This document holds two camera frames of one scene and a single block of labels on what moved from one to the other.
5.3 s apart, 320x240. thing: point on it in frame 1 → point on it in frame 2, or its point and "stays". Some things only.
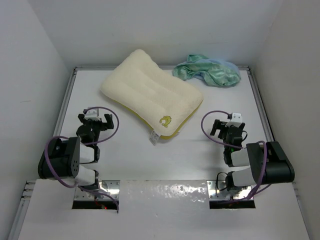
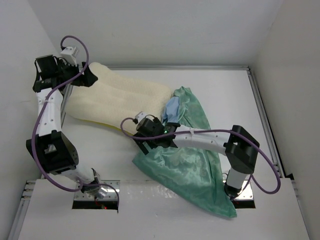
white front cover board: (164, 210) stays
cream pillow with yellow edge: (158, 97) → (114, 98)
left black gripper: (104, 127) → (85, 80)
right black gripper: (219, 125) → (143, 146)
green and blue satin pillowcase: (212, 71) → (196, 172)
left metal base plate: (110, 186) stays
